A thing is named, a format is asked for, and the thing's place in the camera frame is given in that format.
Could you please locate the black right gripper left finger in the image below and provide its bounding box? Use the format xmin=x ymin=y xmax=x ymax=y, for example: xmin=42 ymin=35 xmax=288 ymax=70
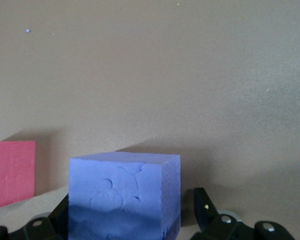
xmin=0 ymin=193 xmax=70 ymax=240

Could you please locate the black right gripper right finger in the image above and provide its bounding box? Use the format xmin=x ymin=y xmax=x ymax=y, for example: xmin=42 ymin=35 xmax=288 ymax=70
xmin=191 ymin=187 xmax=297 ymax=240

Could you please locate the red foam cube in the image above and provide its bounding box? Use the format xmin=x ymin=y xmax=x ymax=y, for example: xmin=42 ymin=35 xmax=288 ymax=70
xmin=0 ymin=140 xmax=37 ymax=212

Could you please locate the purple foam cube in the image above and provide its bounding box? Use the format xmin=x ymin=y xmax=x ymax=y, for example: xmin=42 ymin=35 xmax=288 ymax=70
xmin=68 ymin=151 xmax=182 ymax=240

